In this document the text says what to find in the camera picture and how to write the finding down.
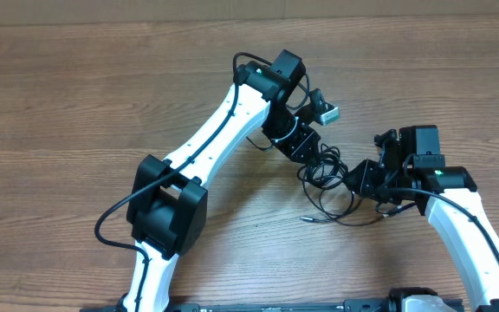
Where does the thick black cable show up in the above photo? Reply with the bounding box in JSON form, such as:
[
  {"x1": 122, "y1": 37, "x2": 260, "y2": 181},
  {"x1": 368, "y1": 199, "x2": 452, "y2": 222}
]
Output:
[{"x1": 296, "y1": 144, "x2": 350, "y2": 192}]

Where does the black cable with white tag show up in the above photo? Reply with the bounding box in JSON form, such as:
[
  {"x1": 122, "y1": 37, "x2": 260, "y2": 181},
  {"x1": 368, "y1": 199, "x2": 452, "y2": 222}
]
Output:
[{"x1": 318, "y1": 190, "x2": 415, "y2": 228}]

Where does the black cable grey USB plug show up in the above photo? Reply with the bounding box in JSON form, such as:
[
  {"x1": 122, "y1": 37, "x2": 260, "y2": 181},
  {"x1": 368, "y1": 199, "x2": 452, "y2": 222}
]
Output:
[{"x1": 301, "y1": 182, "x2": 362, "y2": 226}]

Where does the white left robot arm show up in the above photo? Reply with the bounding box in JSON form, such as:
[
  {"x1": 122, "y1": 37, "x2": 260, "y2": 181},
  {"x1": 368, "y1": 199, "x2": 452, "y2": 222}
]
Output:
[{"x1": 118, "y1": 50, "x2": 320, "y2": 311}]

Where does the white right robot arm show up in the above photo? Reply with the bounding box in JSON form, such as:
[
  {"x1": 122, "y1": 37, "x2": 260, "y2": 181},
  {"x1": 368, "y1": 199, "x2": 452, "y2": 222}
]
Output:
[{"x1": 343, "y1": 125, "x2": 499, "y2": 311}]

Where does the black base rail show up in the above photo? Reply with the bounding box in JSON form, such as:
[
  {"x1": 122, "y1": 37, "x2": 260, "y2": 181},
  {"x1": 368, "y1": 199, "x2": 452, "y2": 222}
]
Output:
[{"x1": 79, "y1": 297, "x2": 465, "y2": 312}]

